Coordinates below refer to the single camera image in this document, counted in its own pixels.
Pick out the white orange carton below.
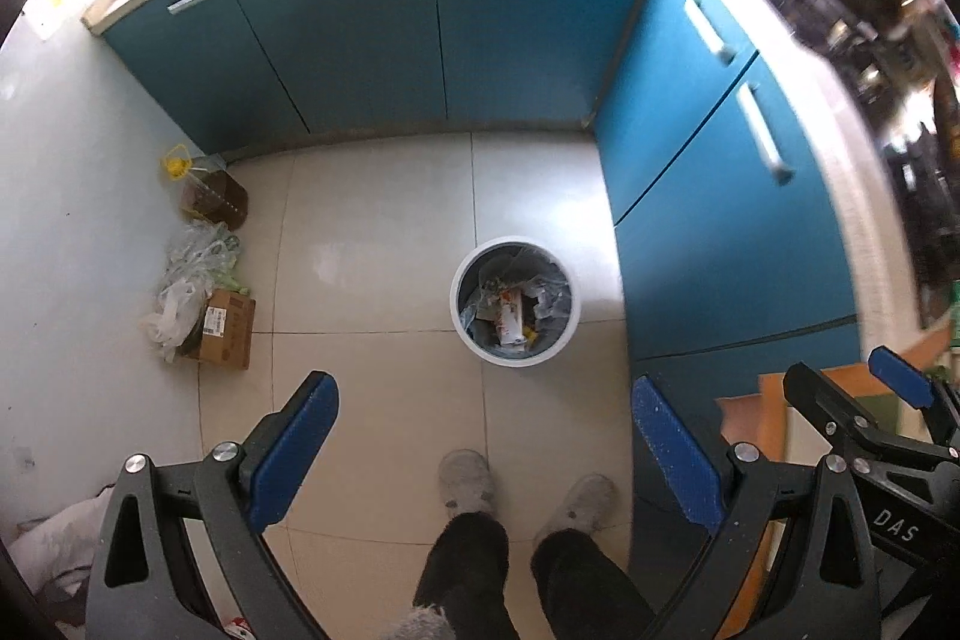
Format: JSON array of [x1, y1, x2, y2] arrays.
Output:
[[493, 286, 530, 350]]

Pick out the brown cardboard box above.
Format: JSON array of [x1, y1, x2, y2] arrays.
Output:
[[180, 289, 257, 371]]

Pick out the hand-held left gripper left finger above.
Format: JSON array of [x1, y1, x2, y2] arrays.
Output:
[[86, 370, 340, 640]]

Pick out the person's left leg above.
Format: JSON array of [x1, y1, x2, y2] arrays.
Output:
[[412, 512, 520, 640]]

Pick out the person's leg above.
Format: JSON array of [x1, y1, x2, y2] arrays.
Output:
[[530, 529, 655, 640], [412, 512, 520, 640]]

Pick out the oil bottle with yellow cap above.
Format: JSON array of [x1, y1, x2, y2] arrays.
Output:
[[159, 145, 249, 231]]

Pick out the white cloth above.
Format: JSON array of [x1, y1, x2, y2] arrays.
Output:
[[7, 488, 115, 603]]

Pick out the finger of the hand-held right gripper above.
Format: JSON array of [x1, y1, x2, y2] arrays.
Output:
[[784, 362, 960, 485], [868, 346, 960, 447]]

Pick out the grey slipper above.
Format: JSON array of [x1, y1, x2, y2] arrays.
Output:
[[536, 473, 618, 542], [439, 449, 496, 521]]

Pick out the grey fuzzy garment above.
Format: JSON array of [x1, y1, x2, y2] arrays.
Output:
[[381, 602, 456, 640]]

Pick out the blue cabinet door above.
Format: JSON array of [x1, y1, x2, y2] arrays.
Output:
[[595, 0, 760, 229], [430, 0, 666, 129], [223, 0, 449, 140], [613, 53, 861, 362], [101, 0, 310, 161]]

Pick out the white round trash bin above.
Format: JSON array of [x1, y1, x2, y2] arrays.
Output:
[[450, 239, 582, 368]]

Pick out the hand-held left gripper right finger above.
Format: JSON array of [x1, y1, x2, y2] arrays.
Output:
[[632, 376, 882, 640]]

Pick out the orange wooden stool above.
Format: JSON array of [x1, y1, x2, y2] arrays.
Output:
[[716, 332, 960, 618]]

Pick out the person's right leg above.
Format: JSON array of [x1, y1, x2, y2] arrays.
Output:
[[530, 529, 655, 640]]

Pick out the crumpled white plastic bags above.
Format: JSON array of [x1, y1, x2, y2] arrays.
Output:
[[138, 220, 245, 363]]

